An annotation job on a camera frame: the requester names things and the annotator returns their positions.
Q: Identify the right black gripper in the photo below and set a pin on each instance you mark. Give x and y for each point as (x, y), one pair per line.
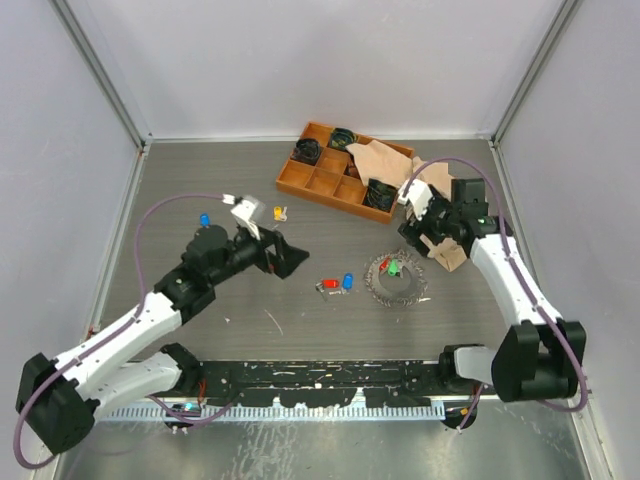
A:
(413, 228)

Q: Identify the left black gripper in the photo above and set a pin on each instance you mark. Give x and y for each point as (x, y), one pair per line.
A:
(284, 259)

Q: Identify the green tagged key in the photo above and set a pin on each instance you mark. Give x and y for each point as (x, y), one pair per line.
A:
(395, 268)

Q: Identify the metal disc keyring holder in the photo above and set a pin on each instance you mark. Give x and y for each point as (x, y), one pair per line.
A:
(395, 292)

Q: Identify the blue tag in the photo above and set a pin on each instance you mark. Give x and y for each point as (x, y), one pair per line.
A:
(204, 219)

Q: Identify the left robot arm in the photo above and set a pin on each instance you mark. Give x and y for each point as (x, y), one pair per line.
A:
(61, 399)

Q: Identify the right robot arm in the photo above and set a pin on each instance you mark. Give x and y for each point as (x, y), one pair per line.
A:
(540, 357)

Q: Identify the red tagged key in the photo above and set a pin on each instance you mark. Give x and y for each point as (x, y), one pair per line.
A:
(327, 287)

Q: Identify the yellow tagged key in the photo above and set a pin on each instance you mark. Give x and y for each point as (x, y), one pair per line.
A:
(280, 214)

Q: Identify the blue tagged key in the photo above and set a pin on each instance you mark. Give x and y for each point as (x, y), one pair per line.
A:
(346, 283)

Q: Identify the dark band coil right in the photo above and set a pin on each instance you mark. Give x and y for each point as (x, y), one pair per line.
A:
(380, 195)

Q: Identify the dark band coil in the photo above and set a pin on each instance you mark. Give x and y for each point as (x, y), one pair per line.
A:
(380, 195)
(341, 138)
(307, 151)

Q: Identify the beige cloth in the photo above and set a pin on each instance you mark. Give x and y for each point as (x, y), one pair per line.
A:
(381, 162)

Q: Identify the wooden compartment tray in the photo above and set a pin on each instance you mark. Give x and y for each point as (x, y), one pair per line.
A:
(333, 181)

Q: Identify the dark band coil left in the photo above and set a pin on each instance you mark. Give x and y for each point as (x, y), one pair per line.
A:
(307, 151)

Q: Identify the dark band coil top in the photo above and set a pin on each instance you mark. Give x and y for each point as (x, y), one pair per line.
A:
(341, 138)

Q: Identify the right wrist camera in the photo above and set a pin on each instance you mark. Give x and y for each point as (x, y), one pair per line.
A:
(415, 198)

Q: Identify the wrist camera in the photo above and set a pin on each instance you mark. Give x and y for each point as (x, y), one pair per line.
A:
(246, 211)
(415, 198)

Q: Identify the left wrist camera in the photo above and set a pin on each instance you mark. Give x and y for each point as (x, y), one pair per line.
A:
(246, 211)

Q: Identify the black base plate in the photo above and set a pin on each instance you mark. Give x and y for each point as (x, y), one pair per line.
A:
(392, 383)

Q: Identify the grey cable duct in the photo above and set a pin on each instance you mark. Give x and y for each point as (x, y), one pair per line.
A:
(356, 411)

